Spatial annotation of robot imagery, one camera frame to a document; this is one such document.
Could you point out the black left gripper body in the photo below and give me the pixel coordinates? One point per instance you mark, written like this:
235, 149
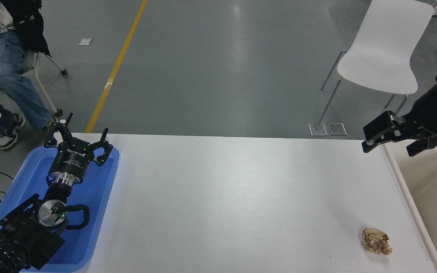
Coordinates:
70, 161

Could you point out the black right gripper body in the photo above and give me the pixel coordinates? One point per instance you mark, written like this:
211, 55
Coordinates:
433, 113

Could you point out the tan paper ball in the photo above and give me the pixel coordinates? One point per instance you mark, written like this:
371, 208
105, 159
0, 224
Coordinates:
376, 240

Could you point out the square metal floor plate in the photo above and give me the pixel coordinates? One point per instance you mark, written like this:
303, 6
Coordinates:
317, 129
337, 129

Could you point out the large pale plastic bin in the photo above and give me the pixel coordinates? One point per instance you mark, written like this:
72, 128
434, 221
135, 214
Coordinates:
431, 189

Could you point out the blue plastic tray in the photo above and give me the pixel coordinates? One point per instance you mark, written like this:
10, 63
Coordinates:
97, 197

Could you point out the white swivel chair with casters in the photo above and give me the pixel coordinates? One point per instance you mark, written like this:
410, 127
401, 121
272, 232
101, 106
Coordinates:
46, 87

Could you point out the white chair with metal legs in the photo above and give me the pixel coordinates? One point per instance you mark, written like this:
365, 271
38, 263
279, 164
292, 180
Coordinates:
385, 49

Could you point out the person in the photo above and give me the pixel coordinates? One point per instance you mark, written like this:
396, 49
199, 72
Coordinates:
6, 72

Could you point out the black jacket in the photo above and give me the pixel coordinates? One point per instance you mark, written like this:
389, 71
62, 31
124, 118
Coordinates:
29, 26

